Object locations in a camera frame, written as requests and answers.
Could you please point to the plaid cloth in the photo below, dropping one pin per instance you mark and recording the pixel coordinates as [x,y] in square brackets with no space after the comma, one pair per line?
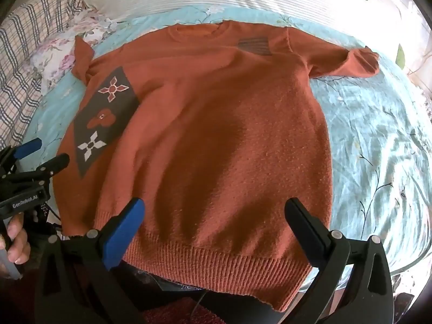
[23,57]

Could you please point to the orange knit sweater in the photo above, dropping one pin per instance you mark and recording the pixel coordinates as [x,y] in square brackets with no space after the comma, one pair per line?
[219,125]

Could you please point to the person's left hand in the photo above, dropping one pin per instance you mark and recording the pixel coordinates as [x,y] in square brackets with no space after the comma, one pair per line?
[18,243]

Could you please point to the light blue floral blanket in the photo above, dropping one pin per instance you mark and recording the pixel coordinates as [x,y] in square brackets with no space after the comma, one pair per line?
[371,135]

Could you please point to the white floral pillow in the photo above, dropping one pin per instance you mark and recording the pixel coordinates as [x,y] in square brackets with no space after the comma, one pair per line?
[54,54]

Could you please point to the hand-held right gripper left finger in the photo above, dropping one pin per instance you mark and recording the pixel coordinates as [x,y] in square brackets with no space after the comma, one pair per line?
[123,234]

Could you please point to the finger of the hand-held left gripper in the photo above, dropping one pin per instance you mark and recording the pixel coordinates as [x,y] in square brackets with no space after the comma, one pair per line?
[28,147]
[55,163]

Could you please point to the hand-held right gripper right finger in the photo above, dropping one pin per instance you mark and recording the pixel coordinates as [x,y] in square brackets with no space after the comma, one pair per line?
[305,227]

